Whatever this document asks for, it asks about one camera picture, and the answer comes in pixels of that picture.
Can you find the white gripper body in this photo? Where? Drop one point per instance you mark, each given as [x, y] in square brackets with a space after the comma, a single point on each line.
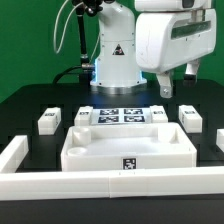
[167, 40]

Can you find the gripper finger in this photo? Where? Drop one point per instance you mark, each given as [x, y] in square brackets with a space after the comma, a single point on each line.
[166, 84]
[190, 76]

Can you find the white desk tabletop tray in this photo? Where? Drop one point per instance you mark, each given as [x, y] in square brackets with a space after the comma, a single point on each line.
[126, 147]

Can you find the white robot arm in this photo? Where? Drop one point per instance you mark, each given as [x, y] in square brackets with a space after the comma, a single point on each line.
[116, 69]

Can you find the white block right edge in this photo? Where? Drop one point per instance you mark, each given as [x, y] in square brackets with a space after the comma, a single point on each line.
[220, 139]

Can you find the marker tag sheet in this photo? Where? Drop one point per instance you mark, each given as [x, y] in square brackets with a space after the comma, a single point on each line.
[120, 116]

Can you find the white front fence bar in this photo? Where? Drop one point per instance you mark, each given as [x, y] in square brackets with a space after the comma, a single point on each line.
[111, 184]

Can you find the white fence bar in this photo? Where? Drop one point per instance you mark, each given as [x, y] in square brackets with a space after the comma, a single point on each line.
[13, 155]
[111, 184]

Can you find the white left fence bar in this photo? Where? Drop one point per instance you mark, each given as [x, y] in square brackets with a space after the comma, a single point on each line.
[13, 155]

